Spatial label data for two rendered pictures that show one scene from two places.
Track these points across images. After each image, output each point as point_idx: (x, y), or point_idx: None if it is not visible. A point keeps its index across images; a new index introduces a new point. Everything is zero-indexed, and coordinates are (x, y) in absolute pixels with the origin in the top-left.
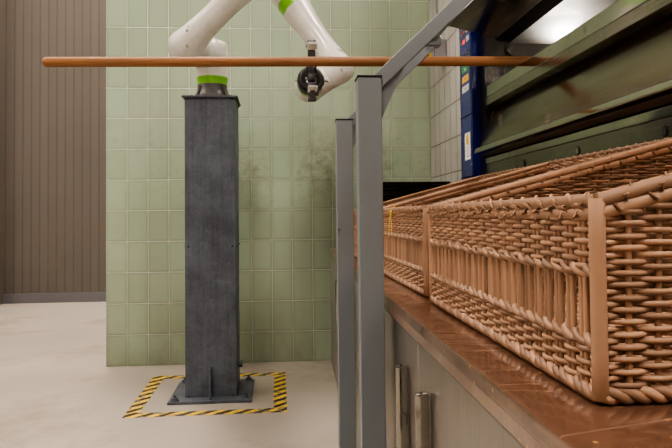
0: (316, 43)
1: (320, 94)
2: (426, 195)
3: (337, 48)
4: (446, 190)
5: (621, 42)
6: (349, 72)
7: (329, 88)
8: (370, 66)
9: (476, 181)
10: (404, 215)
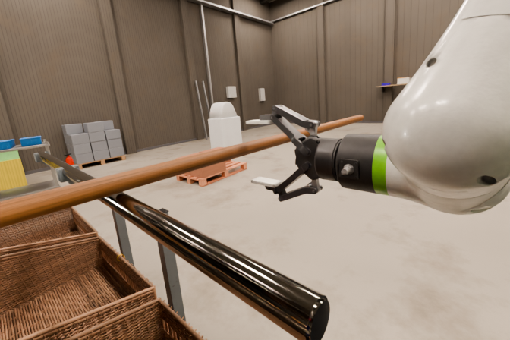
0: (246, 123)
1: (420, 199)
2: (106, 304)
3: (432, 53)
4: (83, 313)
5: None
6: (392, 158)
7: (420, 191)
8: (178, 174)
9: (43, 329)
10: (111, 247)
